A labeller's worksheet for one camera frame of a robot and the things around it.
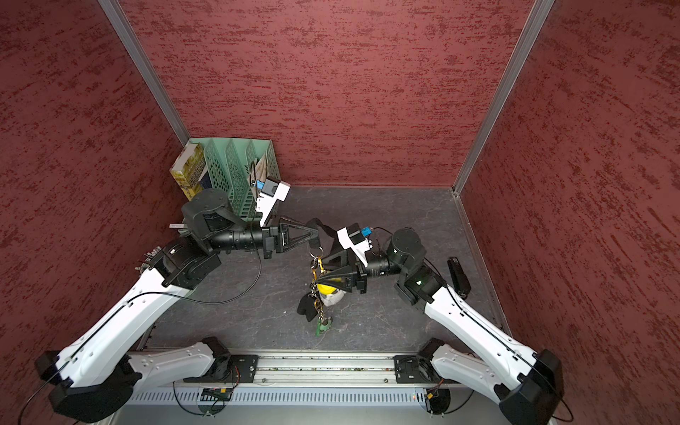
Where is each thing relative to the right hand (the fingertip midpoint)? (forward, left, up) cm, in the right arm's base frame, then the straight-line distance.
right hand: (318, 279), depth 56 cm
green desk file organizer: (+55, +40, -12) cm, 68 cm away
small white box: (+28, +50, -15) cm, 60 cm away
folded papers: (+62, +32, -23) cm, 74 cm away
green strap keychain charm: (-3, +1, -23) cm, 23 cm away
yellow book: (+49, +51, -9) cm, 71 cm away
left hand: (+4, 0, +9) cm, 10 cm away
